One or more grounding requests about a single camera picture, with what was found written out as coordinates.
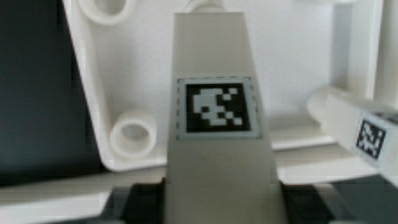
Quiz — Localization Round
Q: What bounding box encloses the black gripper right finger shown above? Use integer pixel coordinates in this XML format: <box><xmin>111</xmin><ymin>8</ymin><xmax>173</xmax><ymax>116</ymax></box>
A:
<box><xmin>282</xmin><ymin>184</ymin><xmax>356</xmax><ymax>224</ymax></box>

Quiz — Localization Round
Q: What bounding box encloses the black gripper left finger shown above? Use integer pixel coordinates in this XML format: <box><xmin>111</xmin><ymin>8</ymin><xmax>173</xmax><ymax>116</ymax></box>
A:
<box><xmin>100</xmin><ymin>181</ymin><xmax>166</xmax><ymax>224</ymax></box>

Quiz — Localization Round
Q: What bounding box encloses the white desk leg with marker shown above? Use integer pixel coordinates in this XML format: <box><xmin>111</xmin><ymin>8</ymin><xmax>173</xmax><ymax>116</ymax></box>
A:
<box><xmin>308</xmin><ymin>86</ymin><xmax>398</xmax><ymax>187</ymax></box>

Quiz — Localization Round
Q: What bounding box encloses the white desk top tray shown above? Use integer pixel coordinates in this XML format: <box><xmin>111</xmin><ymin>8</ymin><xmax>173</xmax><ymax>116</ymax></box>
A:
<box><xmin>63</xmin><ymin>0</ymin><xmax>388</xmax><ymax>171</ymax></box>

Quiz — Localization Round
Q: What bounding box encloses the white front fence bar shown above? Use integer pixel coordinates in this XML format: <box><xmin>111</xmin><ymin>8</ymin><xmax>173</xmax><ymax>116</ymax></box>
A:
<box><xmin>0</xmin><ymin>145</ymin><xmax>398</xmax><ymax>224</ymax></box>

